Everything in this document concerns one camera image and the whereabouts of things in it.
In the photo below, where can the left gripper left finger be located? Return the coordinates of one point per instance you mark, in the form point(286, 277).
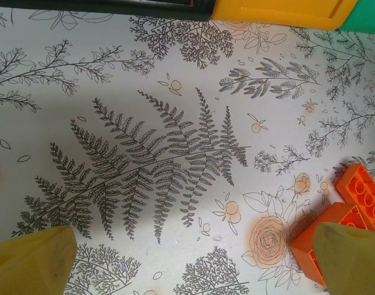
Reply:
point(30, 264)

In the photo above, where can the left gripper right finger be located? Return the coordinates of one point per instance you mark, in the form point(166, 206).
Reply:
point(353, 261)

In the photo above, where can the orange lego brick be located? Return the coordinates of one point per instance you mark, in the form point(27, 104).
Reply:
point(310, 246)
point(359, 193)

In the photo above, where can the floral patterned table cover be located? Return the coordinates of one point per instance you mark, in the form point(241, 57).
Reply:
point(144, 123)

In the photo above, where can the green plastic bin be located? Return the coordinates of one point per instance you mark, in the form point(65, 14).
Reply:
point(369, 15)

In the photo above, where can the yellow plastic bin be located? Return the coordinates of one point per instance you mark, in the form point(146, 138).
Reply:
point(282, 12)

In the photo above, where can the black plastic bin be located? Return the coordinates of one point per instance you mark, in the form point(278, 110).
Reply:
point(113, 7)

